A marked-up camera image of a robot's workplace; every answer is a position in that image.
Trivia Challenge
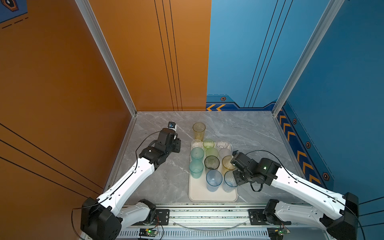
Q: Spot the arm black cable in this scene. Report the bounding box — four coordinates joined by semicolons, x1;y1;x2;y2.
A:
245;149;366;240
70;130;163;240

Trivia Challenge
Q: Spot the dark smoky tumbler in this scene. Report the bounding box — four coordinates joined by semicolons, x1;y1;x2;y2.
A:
204;156;220;172

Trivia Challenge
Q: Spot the left green circuit board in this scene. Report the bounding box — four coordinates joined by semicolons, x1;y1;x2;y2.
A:
138;228;159;240

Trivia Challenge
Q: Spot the small clear faceted glass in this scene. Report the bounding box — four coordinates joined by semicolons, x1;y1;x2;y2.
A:
191;139;203;149

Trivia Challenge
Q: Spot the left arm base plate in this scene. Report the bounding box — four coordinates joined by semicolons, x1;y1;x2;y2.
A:
134;209;170;227

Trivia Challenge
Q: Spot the small green faceted glass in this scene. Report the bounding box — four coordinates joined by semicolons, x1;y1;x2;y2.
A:
203;139;215;150

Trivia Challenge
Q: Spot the aluminium front rail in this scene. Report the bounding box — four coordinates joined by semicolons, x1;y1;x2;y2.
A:
115;206;334;240

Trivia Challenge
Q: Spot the clear stemmed glass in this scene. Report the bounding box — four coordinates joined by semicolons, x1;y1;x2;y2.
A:
216;141;232;150

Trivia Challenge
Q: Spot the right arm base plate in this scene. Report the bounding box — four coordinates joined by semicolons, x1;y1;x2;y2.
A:
248;209;292;226

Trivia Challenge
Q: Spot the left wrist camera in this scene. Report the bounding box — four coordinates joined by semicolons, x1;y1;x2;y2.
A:
168;122;177;131

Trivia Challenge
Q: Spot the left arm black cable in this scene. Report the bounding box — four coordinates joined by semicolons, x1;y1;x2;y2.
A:
70;130;163;240

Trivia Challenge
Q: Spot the amber tall tumbler back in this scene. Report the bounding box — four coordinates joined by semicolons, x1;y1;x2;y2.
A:
193;122;206;141

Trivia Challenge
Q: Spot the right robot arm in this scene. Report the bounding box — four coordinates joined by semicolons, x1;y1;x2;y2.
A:
231;151;361;240

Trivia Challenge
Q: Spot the grey-blue frosted tumbler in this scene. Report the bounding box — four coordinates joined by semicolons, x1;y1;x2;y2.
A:
206;170;223;192

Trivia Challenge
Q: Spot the aluminium corner post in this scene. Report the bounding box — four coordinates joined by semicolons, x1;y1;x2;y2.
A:
272;0;345;117
75;0;137;117

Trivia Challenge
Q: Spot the white rectangular tray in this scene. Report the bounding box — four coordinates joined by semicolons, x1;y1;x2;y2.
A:
188;140;238;203

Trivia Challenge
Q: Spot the right green circuit board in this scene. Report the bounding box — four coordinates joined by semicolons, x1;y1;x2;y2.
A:
267;228;291;240

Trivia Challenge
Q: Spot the green circuit board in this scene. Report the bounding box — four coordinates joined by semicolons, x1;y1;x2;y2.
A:
267;228;291;240
138;228;159;240

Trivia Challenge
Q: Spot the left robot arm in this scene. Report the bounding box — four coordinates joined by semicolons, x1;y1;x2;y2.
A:
79;122;181;240

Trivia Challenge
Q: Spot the left aluminium corner post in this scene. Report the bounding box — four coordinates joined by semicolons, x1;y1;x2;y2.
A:
75;0;137;117

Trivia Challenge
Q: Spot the light green dotted cup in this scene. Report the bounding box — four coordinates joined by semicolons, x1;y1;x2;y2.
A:
206;148;219;158

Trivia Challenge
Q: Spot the yellow tumbler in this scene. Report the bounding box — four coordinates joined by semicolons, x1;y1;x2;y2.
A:
222;156;237;175

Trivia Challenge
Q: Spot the right aluminium corner post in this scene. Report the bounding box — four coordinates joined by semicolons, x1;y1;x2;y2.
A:
272;0;345;117

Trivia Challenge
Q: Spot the clear plastic cup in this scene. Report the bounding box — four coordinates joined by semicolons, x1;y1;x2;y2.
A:
219;148;232;160

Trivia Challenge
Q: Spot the teal textured tumbler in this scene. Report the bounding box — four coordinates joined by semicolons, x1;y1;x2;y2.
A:
189;160;204;179
191;147;205;162

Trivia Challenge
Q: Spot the light blue clear tumbler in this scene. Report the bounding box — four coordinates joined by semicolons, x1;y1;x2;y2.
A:
223;171;238;193

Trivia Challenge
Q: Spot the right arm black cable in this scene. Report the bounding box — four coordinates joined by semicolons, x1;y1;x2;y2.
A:
245;149;366;240

